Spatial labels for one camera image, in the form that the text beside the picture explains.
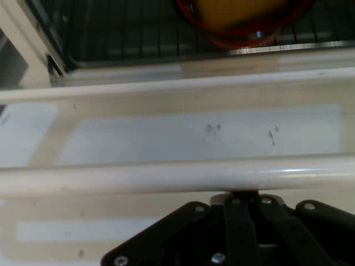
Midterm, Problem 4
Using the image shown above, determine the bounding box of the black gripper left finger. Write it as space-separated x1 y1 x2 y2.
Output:
100 190 258 266

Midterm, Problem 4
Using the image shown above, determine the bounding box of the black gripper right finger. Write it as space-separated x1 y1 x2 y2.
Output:
256 190 355 266

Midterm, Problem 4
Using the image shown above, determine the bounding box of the glass oven door with handle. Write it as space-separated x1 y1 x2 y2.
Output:
0 47 355 201

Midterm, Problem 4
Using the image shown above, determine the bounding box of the red bowl in oven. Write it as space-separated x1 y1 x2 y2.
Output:
176 0 313 50

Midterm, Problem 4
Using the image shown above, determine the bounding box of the cream toaster oven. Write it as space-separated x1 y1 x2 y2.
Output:
0 0 355 87

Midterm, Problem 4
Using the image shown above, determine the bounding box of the metal wire oven rack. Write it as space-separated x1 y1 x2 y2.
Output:
65 0 355 58

